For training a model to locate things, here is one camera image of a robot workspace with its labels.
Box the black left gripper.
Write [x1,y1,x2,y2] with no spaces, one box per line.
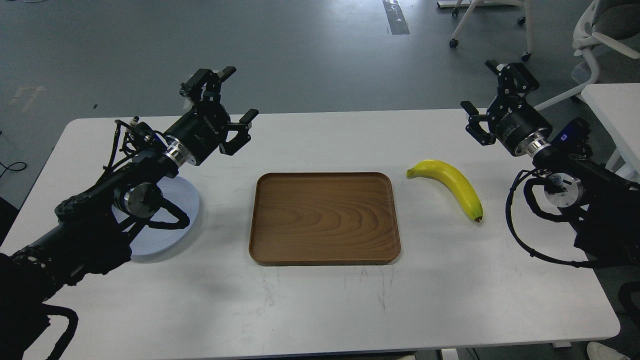
[163,66,259,167]

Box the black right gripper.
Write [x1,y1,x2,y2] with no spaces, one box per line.
[460,60,553,157]

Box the yellow banana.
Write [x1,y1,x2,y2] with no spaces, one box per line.
[406,159,484,223]

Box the light blue plate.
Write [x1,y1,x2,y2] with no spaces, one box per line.
[111,175,201,259]

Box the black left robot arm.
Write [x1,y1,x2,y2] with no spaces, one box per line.
[1,66,258,360]

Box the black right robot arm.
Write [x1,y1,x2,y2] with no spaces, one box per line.
[461,60,639,269]

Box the white rolling chair base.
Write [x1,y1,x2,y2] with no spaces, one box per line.
[435,0,535,62]

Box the grey floor tape strip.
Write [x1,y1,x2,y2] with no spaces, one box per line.
[382,0,410,35]

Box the brown wooden tray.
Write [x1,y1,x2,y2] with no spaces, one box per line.
[247,172,402,266]

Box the white office chair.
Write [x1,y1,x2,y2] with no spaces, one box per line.
[534,0,639,111]

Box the white shoe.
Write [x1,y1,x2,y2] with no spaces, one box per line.
[586,341,631,360]

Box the black floor cable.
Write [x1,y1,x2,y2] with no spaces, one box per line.
[0,131,28,180]

